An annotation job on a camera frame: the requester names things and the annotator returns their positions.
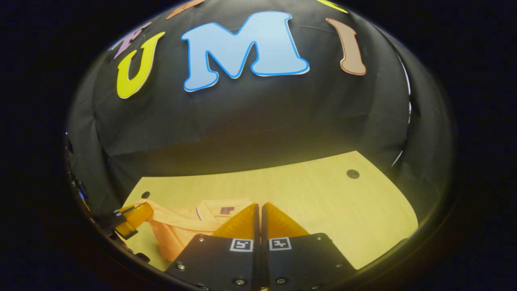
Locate orange T-shirt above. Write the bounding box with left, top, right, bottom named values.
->
left=137, top=198, right=260, bottom=263

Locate black backdrop cloth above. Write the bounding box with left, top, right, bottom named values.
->
left=66, top=0, right=445, bottom=219

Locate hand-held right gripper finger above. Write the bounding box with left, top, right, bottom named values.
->
left=261, top=202, right=357, bottom=291
left=165, top=203, right=259, bottom=291

